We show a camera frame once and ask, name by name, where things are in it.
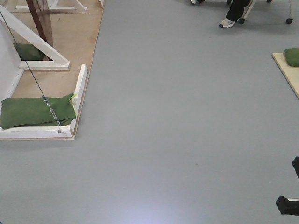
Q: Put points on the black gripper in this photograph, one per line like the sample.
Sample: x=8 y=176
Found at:
x=289 y=206

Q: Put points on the brown wooden door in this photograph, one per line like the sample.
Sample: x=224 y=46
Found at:
x=40 y=13

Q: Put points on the green sandbag on right platform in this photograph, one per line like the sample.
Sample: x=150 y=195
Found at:
x=292 y=56

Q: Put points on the office chair base with castors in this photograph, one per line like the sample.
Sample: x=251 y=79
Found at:
x=273 y=11

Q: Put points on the white grey sneaker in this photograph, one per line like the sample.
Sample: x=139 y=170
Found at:
x=226 y=23

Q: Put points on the black trouser leg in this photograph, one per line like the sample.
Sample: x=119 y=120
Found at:
x=237 y=9

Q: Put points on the plywood base platform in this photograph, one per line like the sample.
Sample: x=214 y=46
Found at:
x=74 y=35

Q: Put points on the green sandbag behind brace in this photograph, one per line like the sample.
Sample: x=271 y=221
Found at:
x=28 y=52

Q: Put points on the white wooden frame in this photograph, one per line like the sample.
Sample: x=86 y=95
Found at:
x=57 y=62

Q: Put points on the green sandbag near frame corner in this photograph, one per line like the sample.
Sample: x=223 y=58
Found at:
x=34 y=112

